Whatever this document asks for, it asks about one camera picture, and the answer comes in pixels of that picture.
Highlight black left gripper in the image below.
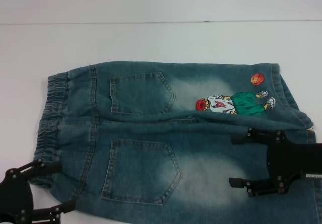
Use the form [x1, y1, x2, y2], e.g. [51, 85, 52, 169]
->
[0, 158, 77, 224]

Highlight blue denim shorts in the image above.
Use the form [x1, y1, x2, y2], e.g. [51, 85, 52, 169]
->
[28, 62, 317, 214]

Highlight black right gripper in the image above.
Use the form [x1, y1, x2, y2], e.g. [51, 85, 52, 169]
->
[228, 127, 322, 198]

